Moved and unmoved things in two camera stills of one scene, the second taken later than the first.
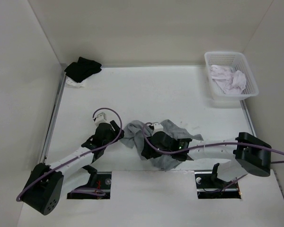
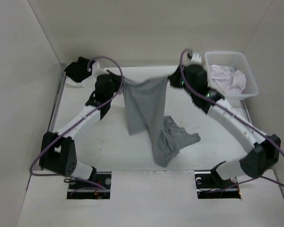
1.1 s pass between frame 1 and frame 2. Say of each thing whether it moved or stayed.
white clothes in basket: stayed
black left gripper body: moved
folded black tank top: stayed
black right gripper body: moved
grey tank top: moved
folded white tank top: stayed
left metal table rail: stayed
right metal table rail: stayed
